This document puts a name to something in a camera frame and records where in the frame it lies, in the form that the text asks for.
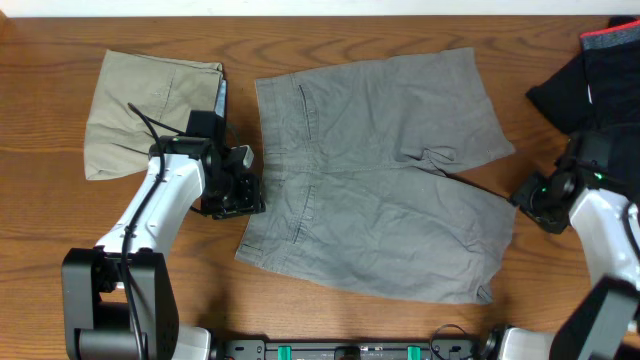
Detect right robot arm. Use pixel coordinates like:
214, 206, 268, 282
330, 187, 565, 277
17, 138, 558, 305
476, 132, 639, 360

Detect small black looped cable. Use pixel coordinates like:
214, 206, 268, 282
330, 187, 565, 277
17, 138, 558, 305
428, 323, 476, 360

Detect folded khaki shorts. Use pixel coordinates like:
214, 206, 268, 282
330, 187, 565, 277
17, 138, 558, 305
84, 50, 223, 181

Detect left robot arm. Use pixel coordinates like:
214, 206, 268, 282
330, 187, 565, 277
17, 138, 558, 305
61, 111, 265, 359

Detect black t-shirt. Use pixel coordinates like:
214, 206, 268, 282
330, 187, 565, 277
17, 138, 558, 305
526, 43, 639, 197

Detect grey shorts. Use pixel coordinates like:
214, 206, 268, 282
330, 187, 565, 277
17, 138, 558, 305
236, 48, 515, 304

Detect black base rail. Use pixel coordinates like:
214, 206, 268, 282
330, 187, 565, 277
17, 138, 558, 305
209, 337, 498, 360

